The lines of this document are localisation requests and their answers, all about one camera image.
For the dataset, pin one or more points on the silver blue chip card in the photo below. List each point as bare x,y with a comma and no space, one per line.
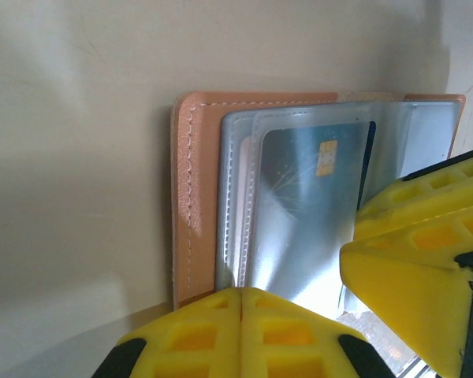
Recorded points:
299,197

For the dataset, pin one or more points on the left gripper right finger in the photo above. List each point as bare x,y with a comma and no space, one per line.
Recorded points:
291,346

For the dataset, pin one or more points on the tan leather card holder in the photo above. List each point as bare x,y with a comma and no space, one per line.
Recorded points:
197,177

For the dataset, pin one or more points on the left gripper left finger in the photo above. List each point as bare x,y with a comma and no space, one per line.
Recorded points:
197,342

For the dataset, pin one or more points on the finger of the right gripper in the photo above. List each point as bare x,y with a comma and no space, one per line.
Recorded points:
410,283
418,197

